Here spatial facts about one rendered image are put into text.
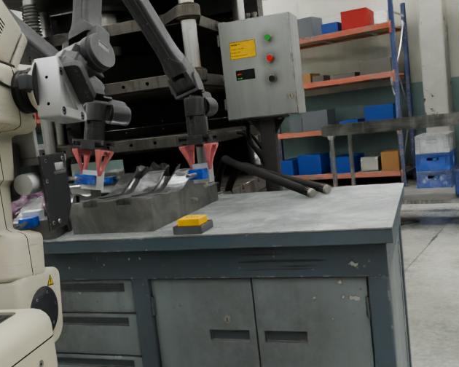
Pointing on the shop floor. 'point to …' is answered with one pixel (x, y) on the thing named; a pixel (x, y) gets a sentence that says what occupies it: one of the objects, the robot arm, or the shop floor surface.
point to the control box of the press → (262, 79)
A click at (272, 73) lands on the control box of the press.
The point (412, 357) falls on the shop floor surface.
